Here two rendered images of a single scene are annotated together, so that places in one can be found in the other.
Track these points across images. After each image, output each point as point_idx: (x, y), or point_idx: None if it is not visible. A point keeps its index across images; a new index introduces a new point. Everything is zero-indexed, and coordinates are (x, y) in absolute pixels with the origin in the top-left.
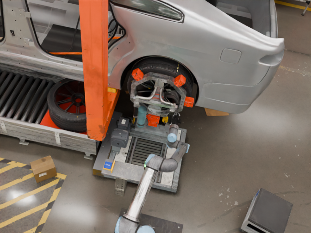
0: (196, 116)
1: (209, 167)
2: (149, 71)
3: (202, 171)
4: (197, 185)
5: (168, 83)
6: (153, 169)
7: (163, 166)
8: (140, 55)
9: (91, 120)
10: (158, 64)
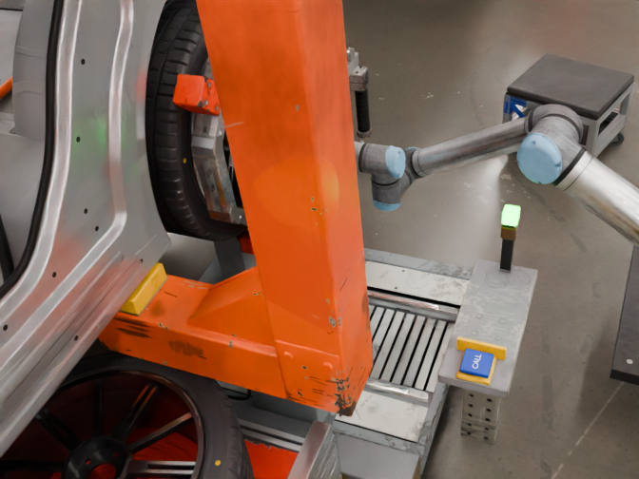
0: None
1: (398, 209)
2: (201, 59)
3: (410, 224)
4: (455, 238)
5: None
6: (586, 149)
7: (577, 119)
8: (155, 14)
9: (348, 313)
10: (196, 16)
